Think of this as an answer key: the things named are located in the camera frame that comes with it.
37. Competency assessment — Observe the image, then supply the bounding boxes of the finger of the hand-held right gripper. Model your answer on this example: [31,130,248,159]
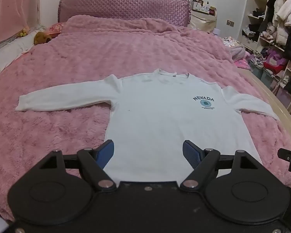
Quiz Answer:
[277,148,291,173]

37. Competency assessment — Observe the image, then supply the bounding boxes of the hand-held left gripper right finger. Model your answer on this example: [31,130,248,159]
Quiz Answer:
[179,140,260,193]

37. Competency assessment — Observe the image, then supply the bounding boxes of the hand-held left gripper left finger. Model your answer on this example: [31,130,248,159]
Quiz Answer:
[39,139,117,193]

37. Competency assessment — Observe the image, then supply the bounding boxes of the white long-sleeve shirt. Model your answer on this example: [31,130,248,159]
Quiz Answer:
[15,68,280,183]

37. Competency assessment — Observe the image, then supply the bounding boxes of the teal storage bin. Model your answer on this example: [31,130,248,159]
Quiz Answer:
[249,61,282,89]

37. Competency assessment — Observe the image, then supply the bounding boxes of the purple bag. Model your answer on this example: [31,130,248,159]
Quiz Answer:
[264,51,288,74]

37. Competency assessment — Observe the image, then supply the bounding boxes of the pink fluffy blanket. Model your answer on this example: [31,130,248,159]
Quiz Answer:
[0,15,291,224]

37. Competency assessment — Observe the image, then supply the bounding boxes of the lilac plush cushion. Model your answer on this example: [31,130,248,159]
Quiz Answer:
[223,37,246,62]

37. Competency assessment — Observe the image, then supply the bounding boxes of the beige bedside cabinet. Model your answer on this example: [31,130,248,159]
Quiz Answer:
[190,11,218,34]

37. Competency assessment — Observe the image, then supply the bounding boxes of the brown teddy bear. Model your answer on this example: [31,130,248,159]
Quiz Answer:
[33,31,52,45]

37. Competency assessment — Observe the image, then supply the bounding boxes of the pink floral pillow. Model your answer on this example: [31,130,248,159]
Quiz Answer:
[44,22,66,38]

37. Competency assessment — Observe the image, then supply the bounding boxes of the white puffer coat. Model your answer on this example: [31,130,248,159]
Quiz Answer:
[273,0,291,46]

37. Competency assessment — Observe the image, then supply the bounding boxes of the white grey rolled quilt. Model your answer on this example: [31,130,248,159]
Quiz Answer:
[0,24,45,78]

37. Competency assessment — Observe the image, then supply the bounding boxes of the row of toiletry bottles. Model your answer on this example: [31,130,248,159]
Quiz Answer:
[191,0,217,15]

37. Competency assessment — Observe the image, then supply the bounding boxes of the purple quilted headboard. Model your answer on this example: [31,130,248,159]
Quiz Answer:
[57,0,191,27]

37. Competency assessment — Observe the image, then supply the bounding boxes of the pink curtain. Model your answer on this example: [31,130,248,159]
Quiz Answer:
[0,0,41,45]

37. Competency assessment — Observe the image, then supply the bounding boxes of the wooden bed frame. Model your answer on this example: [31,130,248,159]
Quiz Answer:
[238,68,291,141]

